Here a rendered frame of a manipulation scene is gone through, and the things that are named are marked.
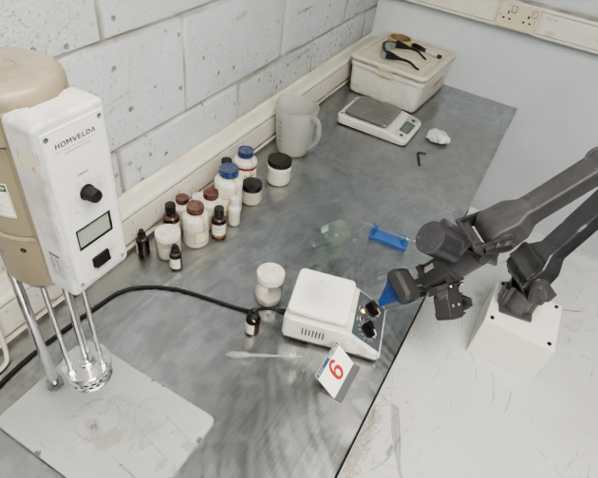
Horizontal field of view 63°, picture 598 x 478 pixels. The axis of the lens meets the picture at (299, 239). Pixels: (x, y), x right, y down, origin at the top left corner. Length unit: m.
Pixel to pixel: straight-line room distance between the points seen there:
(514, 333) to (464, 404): 0.17
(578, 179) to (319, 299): 0.49
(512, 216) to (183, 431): 0.65
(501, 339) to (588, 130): 1.33
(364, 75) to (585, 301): 1.10
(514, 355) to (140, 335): 0.74
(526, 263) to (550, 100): 1.29
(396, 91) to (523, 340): 1.14
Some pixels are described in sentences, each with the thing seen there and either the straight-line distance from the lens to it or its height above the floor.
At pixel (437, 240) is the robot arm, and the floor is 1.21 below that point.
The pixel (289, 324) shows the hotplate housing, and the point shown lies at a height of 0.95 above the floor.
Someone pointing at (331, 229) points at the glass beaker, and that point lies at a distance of 1.18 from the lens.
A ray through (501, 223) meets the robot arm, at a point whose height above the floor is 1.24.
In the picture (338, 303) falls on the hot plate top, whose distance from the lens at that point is 0.98.
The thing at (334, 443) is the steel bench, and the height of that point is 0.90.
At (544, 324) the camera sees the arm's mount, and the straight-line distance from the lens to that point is 1.10.
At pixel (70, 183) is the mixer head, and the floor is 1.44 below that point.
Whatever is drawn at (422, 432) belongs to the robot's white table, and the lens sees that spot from 0.97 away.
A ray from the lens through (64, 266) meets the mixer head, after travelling 0.54.
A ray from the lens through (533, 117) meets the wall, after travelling 2.23.
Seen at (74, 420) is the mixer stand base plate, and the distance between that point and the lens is 0.94.
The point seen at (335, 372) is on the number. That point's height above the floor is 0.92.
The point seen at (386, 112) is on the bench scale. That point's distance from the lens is 1.79.
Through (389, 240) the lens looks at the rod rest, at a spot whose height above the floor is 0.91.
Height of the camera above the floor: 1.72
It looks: 42 degrees down
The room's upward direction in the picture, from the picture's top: 9 degrees clockwise
